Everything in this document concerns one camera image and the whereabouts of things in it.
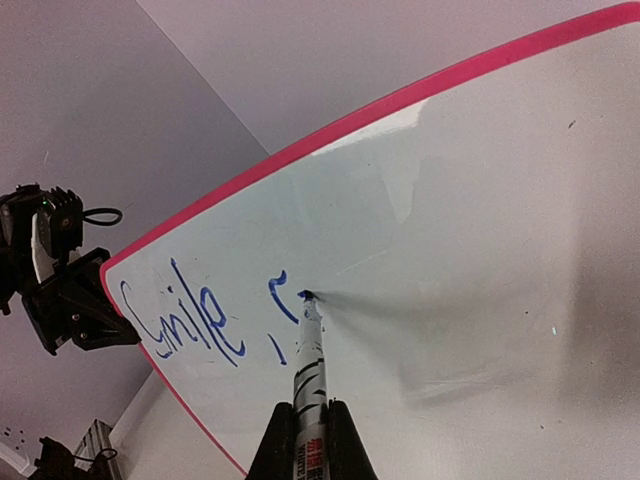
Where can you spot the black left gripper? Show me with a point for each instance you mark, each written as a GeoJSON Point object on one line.
{"type": "Point", "coordinates": [70, 303]}

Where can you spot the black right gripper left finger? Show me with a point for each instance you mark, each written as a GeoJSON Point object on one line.
{"type": "Point", "coordinates": [274, 458]}

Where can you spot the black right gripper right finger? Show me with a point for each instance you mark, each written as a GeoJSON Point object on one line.
{"type": "Point", "coordinates": [346, 454]}

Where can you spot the white whiteboard marker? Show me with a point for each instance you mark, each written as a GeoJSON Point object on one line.
{"type": "Point", "coordinates": [310, 403]}

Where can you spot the pink framed whiteboard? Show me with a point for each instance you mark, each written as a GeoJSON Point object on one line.
{"type": "Point", "coordinates": [473, 243]}

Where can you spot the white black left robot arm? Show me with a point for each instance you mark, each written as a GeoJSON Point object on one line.
{"type": "Point", "coordinates": [20, 239]}

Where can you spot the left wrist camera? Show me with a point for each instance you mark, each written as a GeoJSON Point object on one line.
{"type": "Point", "coordinates": [60, 222]}

